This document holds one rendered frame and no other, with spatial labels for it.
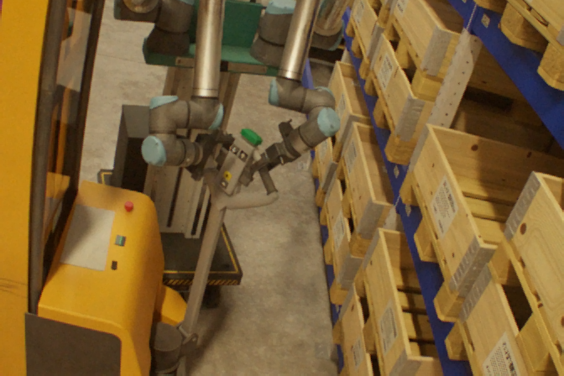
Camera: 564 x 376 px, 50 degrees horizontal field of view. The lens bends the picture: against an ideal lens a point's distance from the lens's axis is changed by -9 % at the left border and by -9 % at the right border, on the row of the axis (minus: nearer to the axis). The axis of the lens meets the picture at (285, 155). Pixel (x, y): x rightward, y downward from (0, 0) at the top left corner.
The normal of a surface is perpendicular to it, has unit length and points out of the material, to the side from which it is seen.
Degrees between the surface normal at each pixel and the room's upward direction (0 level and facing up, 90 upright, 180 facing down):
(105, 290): 0
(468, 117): 90
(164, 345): 0
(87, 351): 90
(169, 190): 90
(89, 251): 0
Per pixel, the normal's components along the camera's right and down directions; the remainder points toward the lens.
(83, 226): 0.26, -0.83
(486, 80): 0.04, 0.52
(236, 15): 0.30, 0.55
